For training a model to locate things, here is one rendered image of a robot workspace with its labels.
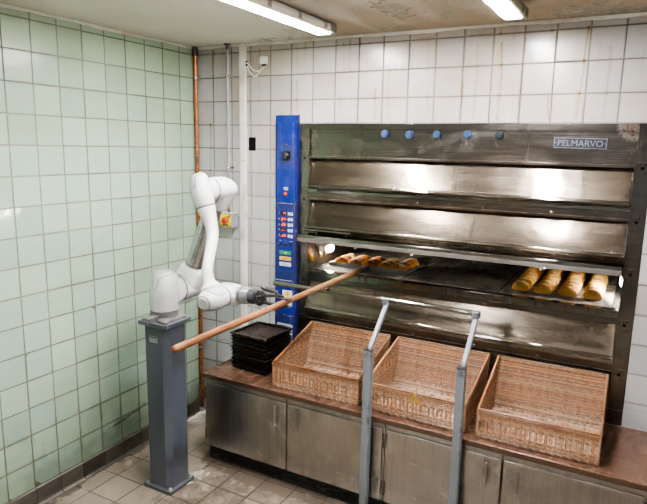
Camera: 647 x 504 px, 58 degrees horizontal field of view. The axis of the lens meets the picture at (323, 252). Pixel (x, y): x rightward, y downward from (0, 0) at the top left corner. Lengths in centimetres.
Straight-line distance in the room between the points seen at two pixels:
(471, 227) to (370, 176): 67
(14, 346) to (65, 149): 106
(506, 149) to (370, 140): 79
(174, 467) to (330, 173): 195
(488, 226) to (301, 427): 153
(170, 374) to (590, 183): 242
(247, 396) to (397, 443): 95
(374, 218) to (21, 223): 191
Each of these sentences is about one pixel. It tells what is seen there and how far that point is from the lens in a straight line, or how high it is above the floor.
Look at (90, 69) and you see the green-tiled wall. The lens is 361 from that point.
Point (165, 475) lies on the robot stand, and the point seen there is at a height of 11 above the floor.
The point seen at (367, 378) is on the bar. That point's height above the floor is 80.
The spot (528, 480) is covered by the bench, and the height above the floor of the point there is 45.
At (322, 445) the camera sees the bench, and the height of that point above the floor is 33.
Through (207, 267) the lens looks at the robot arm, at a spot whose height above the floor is 136.
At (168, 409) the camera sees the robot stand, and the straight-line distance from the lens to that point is 348.
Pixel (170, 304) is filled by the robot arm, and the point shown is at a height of 110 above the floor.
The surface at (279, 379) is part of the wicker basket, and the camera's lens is 348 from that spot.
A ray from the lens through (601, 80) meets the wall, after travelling 322.
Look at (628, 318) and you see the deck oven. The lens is 330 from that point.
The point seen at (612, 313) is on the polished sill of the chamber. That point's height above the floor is 116.
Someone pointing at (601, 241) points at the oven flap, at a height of 152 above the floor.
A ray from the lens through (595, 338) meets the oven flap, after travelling 334.
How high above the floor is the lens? 197
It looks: 10 degrees down
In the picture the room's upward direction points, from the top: 1 degrees clockwise
